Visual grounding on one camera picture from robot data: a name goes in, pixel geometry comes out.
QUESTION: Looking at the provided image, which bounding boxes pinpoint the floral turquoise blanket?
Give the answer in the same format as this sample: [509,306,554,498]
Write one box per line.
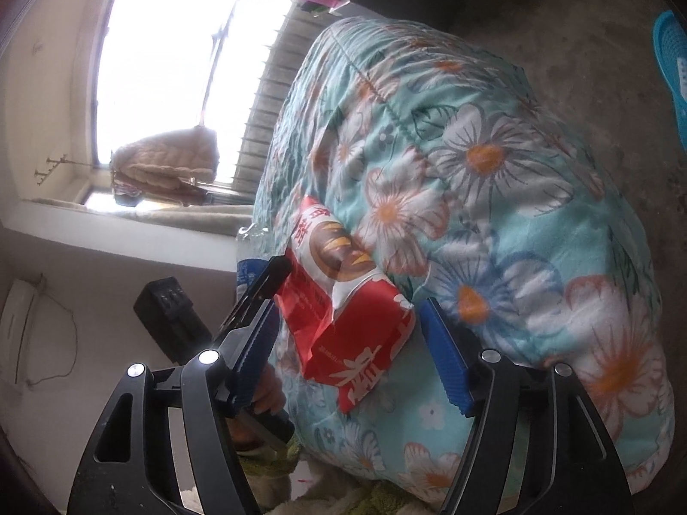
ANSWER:
[252,16,675,510]

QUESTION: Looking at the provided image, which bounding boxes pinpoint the clear plastic bottle blue cap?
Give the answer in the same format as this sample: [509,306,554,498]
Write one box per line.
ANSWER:
[236,224,278,302]

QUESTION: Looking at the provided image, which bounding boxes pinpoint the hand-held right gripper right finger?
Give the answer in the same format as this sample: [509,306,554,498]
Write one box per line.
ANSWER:
[420,297,626,515]

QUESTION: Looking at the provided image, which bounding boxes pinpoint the white wall box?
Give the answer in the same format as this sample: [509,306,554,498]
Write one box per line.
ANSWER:
[0,278,42,388]

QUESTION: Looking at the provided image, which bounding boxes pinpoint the person's left hand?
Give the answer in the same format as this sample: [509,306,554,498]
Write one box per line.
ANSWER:
[228,368,289,454]

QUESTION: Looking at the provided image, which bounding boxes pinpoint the metal balcony railing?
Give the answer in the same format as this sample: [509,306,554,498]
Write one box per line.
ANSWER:
[233,0,324,194]

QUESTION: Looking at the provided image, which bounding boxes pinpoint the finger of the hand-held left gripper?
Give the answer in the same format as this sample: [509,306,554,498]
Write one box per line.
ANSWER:
[216,255,294,345]

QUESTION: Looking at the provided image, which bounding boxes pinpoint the red white chestnut bag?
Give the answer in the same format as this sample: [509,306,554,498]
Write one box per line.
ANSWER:
[274,196,417,415]

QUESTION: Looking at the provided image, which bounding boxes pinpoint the metal wall hooks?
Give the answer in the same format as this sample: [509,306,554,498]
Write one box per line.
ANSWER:
[34,154,74,186]

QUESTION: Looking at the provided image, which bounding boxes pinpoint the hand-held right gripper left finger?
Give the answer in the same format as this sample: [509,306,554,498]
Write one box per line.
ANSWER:
[67,305,281,515]

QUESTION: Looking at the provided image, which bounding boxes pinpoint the blue plastic basket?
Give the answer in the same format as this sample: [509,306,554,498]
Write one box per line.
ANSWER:
[652,11,687,152]

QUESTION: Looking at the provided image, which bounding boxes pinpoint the beige puffer jacket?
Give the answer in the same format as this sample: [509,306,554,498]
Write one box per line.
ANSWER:
[110,125,221,197]

